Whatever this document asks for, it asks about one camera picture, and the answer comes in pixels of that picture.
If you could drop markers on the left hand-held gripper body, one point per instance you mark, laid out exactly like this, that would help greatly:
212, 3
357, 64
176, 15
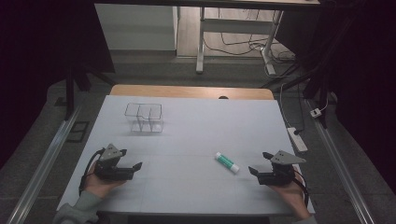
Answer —
112, 173

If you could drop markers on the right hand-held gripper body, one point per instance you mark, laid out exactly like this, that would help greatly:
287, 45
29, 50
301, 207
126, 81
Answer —
278, 177

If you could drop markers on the green and white glue stick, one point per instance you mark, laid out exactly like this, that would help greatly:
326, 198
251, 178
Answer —
227, 162

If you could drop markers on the clear plastic organizer box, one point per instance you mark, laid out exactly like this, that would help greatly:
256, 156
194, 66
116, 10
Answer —
144, 118

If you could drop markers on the person's left hand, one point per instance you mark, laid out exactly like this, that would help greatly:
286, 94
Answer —
95, 185

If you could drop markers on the person's right hand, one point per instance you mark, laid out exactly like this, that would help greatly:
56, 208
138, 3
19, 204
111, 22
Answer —
295, 197

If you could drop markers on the white power strip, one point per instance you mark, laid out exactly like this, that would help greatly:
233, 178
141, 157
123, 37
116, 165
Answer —
297, 140

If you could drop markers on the black plug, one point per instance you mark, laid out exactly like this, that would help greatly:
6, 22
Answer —
298, 132

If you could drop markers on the small white adapter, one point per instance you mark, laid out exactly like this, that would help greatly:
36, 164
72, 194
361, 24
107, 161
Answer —
315, 113

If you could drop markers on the white table mat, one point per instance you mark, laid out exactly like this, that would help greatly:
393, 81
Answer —
193, 130

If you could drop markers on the black metal stand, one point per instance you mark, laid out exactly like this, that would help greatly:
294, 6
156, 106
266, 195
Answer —
314, 84
70, 90

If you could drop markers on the wooden table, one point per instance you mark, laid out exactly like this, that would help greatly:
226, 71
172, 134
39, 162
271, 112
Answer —
186, 92

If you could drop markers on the black curtain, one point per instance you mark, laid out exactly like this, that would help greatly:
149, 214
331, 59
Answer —
358, 77
34, 62

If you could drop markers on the white cabinet panel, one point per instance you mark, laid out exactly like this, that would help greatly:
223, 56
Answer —
135, 28

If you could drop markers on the black rectangular floor frame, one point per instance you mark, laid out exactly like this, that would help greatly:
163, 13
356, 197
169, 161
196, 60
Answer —
77, 132

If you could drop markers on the metal floor rail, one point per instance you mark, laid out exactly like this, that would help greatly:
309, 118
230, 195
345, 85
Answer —
339, 161
43, 165

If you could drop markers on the white metal desk frame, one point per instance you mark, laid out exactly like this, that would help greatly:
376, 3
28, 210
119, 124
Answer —
236, 26

